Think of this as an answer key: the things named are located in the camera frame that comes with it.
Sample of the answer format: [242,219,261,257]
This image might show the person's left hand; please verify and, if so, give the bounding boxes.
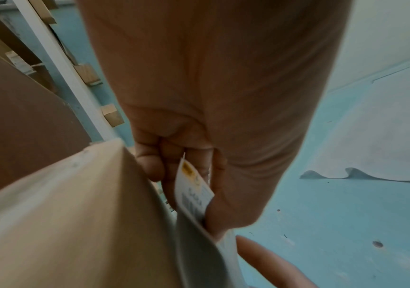
[76,0,354,240]

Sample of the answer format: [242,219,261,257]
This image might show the white metal shelf rack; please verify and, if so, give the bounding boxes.
[12,0,121,141]

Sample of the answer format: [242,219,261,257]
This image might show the brown cardboard box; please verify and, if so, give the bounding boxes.
[0,139,192,288]

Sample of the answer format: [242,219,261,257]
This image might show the person's right hand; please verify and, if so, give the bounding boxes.
[235,235,320,288]

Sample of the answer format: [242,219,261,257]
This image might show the translucent label backing paper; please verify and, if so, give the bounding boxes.
[174,209,249,288]

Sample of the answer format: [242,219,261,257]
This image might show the row of small brown parcels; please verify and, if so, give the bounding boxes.
[28,0,125,128]

